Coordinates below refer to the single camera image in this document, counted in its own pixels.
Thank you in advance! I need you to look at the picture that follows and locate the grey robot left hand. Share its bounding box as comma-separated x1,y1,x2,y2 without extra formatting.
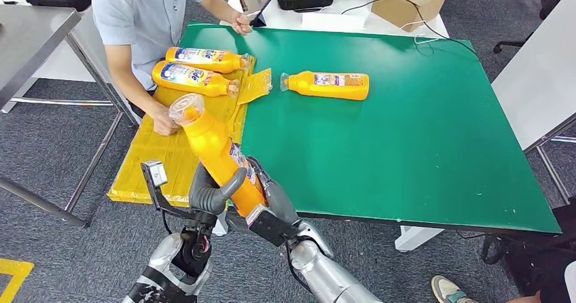
189,162,247,216

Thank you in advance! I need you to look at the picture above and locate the person's left hand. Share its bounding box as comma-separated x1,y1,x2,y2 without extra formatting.
230,12,254,36

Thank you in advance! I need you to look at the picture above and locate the person's right hand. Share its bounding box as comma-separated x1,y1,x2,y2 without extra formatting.
149,105,181,137

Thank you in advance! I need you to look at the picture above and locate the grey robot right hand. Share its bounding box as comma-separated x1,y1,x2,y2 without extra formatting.
246,156,301,227

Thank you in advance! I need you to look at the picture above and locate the orange detergent bottle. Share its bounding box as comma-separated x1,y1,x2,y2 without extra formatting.
168,92,268,219
164,46,251,75
279,70,370,101
151,60,242,99

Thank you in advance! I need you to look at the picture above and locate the white table leg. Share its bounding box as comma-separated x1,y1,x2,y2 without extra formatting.
211,211,228,238
395,226,446,253

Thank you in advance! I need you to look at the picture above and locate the white desk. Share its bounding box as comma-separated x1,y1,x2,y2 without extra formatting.
219,0,451,39

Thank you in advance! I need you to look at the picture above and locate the yellow taped cardboard board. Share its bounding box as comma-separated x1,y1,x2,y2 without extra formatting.
106,55,257,205

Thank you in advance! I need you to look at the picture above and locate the small yellow taped flap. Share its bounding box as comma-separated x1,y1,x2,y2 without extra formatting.
236,68,274,106

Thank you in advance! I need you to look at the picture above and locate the person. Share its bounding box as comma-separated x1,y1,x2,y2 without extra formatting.
90,0,254,137

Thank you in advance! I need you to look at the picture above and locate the green table mat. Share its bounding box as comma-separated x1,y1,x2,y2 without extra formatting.
179,22,562,235

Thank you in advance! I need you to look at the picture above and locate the stainless steel table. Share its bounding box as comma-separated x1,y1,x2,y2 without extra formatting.
0,5,141,230

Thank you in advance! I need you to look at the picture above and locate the brown cardboard box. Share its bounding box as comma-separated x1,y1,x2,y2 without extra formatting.
371,0,451,33

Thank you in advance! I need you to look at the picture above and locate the person's shoe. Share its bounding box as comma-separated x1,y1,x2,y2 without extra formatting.
430,275,478,303

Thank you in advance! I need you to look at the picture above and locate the yellow floor tape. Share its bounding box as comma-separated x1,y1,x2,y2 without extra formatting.
0,259,35,303

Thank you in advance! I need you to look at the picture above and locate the black backpack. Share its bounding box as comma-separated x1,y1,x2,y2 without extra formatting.
480,197,576,303

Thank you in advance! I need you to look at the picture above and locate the white table with steel legs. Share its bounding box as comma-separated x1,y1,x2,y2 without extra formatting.
489,0,576,207

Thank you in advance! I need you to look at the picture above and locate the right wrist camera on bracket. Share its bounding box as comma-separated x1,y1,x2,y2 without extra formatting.
225,204,302,248

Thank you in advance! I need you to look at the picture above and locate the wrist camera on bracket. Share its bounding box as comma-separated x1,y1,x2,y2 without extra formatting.
225,204,302,248
141,159,217,230

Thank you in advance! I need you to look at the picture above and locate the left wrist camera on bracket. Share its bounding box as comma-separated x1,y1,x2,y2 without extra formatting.
141,159,217,230

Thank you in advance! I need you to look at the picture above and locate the white cable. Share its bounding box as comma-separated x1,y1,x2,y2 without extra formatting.
399,19,441,46

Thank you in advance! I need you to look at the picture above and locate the black cable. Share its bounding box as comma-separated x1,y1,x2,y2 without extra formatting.
340,0,479,60

